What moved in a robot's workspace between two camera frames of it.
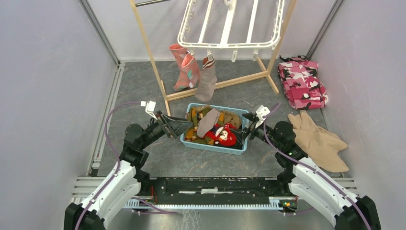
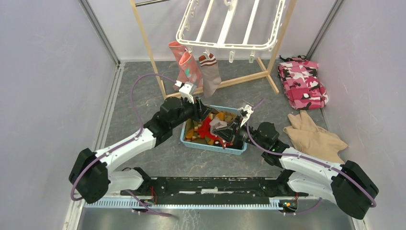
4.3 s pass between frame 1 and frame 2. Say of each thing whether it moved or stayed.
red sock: moved
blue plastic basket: stayed
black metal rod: stayed
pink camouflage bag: stayed
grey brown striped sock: moved
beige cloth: stayed
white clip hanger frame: stayed
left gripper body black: moved
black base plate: stayed
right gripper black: moved
